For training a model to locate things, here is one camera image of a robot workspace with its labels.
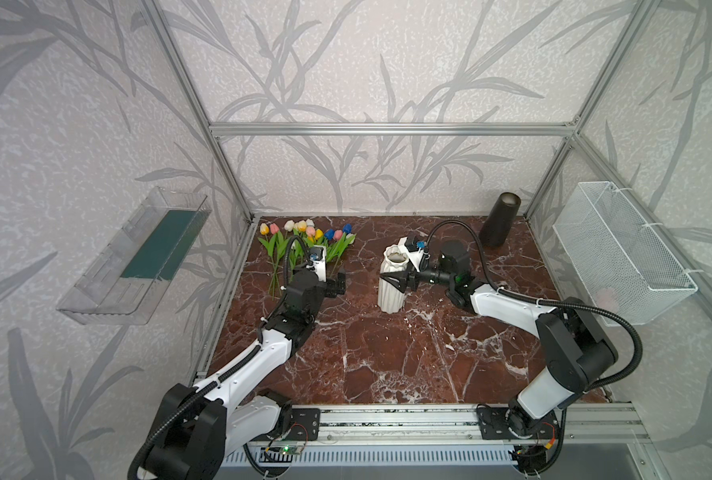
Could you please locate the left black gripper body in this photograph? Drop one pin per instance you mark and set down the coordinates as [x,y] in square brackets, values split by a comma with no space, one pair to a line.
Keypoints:
[337,285]

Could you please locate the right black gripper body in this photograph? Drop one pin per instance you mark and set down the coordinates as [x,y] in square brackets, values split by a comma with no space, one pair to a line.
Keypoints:
[409,280]

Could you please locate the white ribbed vase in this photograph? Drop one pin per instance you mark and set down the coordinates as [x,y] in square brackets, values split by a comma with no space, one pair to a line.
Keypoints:
[391,300]

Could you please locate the cream white tulip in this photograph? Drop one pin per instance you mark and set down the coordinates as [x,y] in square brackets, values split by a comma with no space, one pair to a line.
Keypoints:
[306,228]

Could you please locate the pink tulip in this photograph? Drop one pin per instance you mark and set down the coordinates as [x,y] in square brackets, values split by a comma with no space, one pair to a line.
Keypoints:
[274,285]

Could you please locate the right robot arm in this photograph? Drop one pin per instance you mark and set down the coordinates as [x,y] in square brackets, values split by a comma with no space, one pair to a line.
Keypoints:
[577,350]

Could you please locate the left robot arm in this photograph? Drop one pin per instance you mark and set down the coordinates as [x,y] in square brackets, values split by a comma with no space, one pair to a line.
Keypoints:
[197,426]

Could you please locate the black cone vase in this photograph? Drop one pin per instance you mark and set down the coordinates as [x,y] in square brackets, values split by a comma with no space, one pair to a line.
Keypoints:
[499,222]

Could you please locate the pink object in basket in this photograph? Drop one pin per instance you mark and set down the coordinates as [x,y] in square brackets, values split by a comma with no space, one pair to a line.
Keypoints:
[608,299]

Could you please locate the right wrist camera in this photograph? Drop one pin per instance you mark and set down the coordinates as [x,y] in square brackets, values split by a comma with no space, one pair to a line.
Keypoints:
[415,251]

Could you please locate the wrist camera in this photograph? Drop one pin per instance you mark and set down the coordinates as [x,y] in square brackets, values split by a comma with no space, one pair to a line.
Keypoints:
[415,251]
[317,261]

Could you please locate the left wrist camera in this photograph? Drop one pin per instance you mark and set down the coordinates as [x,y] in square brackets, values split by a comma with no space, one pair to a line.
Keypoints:
[317,261]

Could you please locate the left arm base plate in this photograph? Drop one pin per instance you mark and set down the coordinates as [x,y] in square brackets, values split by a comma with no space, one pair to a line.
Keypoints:
[297,424]

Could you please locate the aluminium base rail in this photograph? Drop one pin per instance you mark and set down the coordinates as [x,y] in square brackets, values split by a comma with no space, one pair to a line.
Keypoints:
[452,424]

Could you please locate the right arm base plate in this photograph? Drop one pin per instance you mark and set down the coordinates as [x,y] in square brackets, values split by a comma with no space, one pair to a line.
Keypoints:
[500,423]

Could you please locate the white wire mesh basket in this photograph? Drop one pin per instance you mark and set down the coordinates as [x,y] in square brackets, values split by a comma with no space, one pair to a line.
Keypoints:
[611,244]

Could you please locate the clear plastic wall shelf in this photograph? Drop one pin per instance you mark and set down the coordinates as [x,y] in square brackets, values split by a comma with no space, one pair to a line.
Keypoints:
[125,284]

